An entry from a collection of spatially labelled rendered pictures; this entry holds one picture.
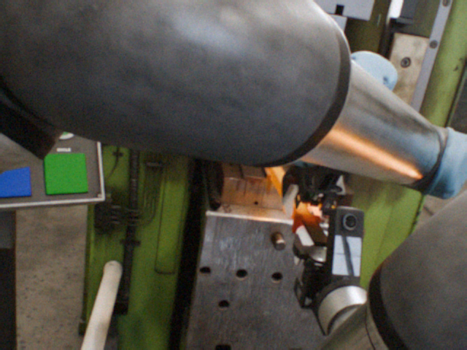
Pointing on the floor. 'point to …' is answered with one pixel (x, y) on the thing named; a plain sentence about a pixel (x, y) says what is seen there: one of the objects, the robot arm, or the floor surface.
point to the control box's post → (8, 281)
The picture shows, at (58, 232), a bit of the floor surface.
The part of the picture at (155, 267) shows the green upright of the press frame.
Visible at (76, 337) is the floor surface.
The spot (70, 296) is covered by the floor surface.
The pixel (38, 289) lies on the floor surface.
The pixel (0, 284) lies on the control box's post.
